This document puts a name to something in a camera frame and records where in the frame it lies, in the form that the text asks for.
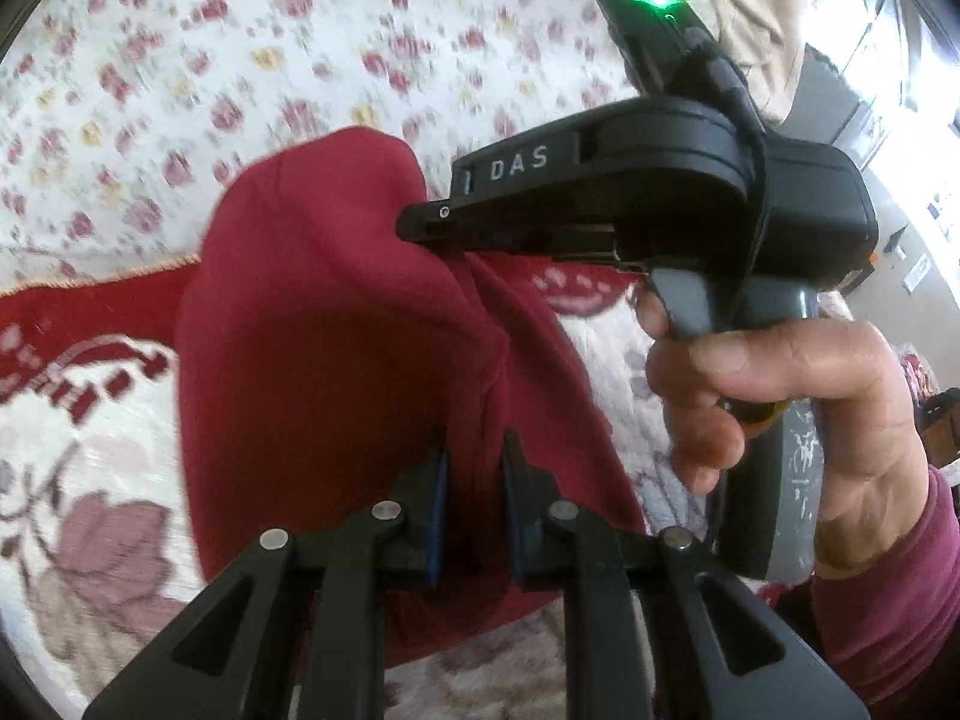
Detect dark red garment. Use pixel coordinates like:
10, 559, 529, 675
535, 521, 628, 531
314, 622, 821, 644
172, 125, 651, 670

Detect red white plush blanket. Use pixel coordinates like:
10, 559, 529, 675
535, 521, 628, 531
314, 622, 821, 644
2, 266, 706, 718

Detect floral white bed sheet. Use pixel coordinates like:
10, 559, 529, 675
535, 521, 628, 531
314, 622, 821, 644
0, 0, 723, 295

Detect maroon right sleeve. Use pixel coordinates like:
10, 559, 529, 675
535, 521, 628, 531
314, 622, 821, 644
765, 470, 960, 718

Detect right hand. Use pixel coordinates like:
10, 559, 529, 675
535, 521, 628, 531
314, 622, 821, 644
636, 288, 929, 580

